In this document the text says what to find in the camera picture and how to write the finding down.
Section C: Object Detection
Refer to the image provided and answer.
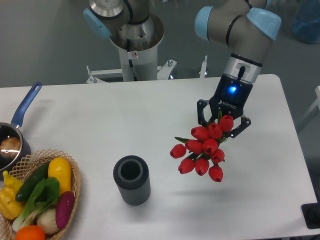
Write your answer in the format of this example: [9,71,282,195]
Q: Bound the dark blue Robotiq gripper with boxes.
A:
[196,74,253,138]

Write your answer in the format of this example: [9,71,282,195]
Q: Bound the red tulip bouquet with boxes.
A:
[169,112,234,183]

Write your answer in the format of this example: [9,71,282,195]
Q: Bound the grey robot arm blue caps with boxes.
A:
[83,0,282,139]

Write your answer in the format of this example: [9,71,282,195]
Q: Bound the dark grey ribbed vase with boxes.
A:
[113,155,151,206]

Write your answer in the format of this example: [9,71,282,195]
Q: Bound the black device at table edge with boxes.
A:
[301,203,320,229]

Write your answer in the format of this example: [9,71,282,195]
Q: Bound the blue transparent bin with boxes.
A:
[291,0,320,44]

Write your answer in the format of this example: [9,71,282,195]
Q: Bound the yellow squash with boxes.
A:
[48,157,72,196]

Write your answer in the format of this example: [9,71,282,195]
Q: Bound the purple eggplant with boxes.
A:
[55,191,75,229]

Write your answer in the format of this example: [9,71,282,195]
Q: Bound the green bok choy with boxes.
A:
[12,177,60,232]

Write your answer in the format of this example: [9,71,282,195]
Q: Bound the green cucumber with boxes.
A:
[15,161,51,202]

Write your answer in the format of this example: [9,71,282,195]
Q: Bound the woven wicker basket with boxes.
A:
[8,149,81,240]

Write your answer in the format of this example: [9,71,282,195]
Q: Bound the brown bread roll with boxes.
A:
[0,137,21,159]

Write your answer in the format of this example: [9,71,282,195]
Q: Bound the orange fruit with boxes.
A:
[15,225,46,240]

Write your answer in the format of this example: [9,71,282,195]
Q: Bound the yellow bell pepper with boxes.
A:
[0,170,25,220]

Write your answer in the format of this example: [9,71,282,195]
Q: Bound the white metal frame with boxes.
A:
[296,86,320,133]

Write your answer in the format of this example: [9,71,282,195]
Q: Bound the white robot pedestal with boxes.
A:
[86,14,209,84]

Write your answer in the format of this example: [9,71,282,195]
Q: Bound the blue handled saucepan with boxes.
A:
[0,82,42,173]

